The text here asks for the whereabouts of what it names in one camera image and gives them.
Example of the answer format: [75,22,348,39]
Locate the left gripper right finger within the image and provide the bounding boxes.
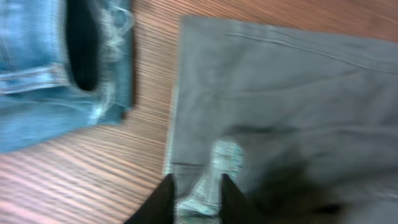
[219,174,264,224]

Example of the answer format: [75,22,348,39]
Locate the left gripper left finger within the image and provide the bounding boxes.
[124,174,175,224]

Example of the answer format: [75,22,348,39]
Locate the grey shorts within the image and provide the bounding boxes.
[165,16,397,223]

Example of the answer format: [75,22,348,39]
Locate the folded blue denim shorts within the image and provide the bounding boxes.
[1,0,134,152]

